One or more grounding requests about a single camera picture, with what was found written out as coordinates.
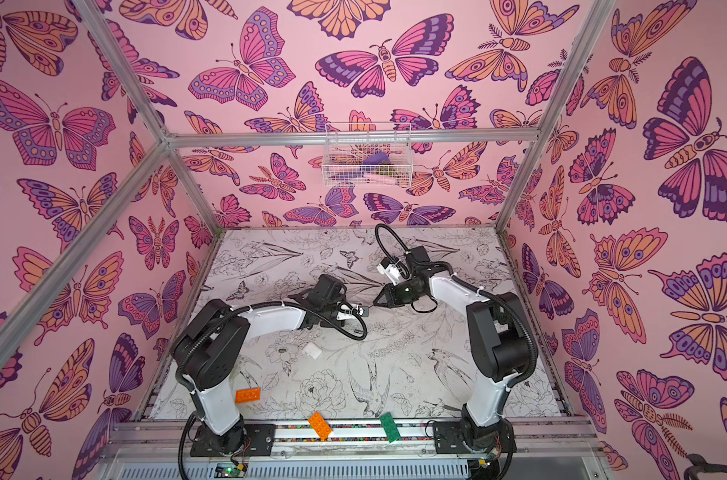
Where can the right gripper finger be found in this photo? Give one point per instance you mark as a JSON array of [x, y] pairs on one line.
[[387, 291], [384, 300]]

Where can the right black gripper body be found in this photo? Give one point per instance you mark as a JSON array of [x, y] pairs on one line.
[[392, 294]]

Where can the white battery cover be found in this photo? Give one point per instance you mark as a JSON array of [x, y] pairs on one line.
[[313, 351]]

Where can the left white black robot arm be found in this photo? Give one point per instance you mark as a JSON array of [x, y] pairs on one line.
[[207, 351]]

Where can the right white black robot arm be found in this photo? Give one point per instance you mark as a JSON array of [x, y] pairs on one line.
[[502, 345]]

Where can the orange lego brick left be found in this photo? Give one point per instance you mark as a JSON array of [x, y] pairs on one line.
[[248, 395]]

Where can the green lego brick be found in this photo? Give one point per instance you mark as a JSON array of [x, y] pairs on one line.
[[390, 427]]

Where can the purple object in basket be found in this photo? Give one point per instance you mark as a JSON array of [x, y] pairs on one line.
[[379, 158]]

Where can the small green circuit board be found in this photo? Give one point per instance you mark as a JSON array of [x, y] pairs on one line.
[[231, 471]]

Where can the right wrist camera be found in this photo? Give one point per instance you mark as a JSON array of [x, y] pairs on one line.
[[394, 270]]

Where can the orange lego brick on rail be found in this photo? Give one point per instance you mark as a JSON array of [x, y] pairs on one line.
[[321, 427]]

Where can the white wire basket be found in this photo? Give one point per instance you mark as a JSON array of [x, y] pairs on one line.
[[370, 154]]

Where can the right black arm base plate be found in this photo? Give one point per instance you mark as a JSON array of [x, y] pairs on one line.
[[459, 437]]

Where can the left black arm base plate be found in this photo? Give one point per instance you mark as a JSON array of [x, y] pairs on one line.
[[252, 440]]

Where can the white slotted cable duct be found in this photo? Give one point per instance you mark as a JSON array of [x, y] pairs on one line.
[[343, 469]]

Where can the aluminium front rail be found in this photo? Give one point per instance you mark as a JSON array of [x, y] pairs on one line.
[[360, 439]]

